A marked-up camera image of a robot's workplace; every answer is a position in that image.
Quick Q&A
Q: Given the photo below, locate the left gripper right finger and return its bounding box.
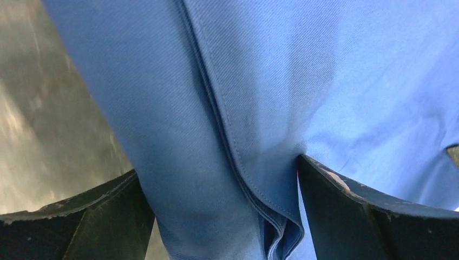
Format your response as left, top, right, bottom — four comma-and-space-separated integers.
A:
297, 155, 458, 260

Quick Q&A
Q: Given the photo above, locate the blue surgical drape cloth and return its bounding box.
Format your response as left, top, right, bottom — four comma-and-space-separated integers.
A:
43, 1, 458, 259

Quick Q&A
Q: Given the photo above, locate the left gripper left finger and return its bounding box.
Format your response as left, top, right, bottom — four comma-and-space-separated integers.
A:
1, 170, 155, 260

